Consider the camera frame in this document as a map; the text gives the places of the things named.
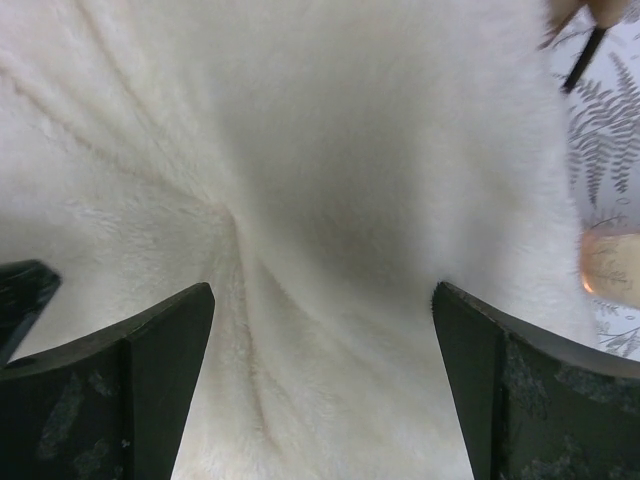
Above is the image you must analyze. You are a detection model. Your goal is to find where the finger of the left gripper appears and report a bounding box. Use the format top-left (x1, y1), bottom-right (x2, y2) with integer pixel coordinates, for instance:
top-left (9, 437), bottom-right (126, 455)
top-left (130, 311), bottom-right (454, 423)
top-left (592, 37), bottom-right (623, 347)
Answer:
top-left (0, 260), bottom-right (62, 367)

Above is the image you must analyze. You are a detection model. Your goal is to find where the floral patterned table mat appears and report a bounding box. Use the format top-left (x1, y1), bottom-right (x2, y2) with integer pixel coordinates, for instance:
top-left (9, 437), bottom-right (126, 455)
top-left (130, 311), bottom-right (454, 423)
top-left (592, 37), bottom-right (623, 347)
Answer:
top-left (548, 1), bottom-right (639, 361)

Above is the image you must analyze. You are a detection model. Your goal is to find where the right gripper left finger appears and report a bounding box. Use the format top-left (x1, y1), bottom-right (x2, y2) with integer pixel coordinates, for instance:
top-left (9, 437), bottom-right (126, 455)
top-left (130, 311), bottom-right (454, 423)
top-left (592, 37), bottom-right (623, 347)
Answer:
top-left (1, 283), bottom-right (215, 479)

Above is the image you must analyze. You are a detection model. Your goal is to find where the black tent pole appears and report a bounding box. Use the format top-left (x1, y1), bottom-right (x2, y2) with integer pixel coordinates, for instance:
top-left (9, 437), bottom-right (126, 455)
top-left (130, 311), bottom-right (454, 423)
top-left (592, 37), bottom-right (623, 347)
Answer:
top-left (561, 26), bottom-right (608, 95)

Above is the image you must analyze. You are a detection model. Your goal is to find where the cream fluffy pillow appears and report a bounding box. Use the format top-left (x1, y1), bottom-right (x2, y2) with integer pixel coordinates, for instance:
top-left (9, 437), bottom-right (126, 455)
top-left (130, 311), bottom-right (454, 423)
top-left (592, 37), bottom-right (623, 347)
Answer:
top-left (1, 1), bottom-right (597, 479)

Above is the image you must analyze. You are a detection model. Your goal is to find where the pink capped juice bottle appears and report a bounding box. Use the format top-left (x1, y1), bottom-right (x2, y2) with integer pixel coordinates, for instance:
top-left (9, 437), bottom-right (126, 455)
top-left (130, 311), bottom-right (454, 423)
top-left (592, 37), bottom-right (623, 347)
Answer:
top-left (580, 230), bottom-right (639, 308)

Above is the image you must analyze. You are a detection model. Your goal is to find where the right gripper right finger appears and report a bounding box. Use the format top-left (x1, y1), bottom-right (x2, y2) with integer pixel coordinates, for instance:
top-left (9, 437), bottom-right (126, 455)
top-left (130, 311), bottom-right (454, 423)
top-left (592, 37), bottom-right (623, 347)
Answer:
top-left (433, 283), bottom-right (640, 480)

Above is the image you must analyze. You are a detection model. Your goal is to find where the beige fabric pet tent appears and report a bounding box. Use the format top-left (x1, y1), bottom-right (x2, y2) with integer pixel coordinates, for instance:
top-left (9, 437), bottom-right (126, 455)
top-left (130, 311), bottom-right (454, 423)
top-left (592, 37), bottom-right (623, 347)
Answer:
top-left (539, 0), bottom-right (631, 49)

